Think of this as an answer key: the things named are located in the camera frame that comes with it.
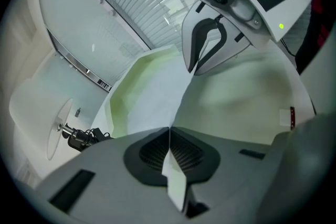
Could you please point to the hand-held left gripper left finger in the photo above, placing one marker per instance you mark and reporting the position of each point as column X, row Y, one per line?
column 110, row 183

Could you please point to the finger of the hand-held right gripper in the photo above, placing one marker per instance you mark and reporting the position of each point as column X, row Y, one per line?
column 187, row 39

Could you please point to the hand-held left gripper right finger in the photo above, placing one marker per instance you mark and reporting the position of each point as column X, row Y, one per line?
column 236, row 178

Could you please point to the light green mat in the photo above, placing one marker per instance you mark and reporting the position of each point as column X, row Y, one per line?
column 236, row 91

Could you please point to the grey cloth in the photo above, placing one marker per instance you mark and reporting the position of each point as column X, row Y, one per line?
column 157, row 91

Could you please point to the person's black printed t-shirt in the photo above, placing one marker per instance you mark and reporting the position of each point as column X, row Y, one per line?
column 309, row 42

